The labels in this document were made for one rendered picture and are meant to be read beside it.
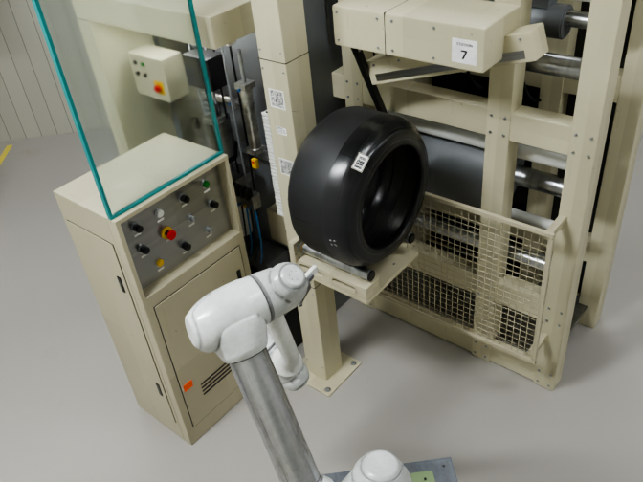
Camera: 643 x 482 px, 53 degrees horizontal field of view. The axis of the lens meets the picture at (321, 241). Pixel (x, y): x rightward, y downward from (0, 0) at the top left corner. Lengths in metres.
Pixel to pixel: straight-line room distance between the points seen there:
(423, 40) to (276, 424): 1.33
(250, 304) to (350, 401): 1.72
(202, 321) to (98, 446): 1.88
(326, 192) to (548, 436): 1.58
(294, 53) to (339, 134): 0.33
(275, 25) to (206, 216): 0.85
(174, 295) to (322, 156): 0.87
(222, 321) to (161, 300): 1.10
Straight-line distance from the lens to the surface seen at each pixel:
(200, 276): 2.74
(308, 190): 2.26
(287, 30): 2.33
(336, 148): 2.24
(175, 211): 2.60
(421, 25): 2.28
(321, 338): 3.10
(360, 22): 2.42
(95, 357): 3.80
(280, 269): 1.60
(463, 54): 2.23
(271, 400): 1.64
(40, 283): 4.49
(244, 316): 1.58
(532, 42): 2.27
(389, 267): 2.68
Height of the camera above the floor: 2.50
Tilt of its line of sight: 36 degrees down
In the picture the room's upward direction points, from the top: 7 degrees counter-clockwise
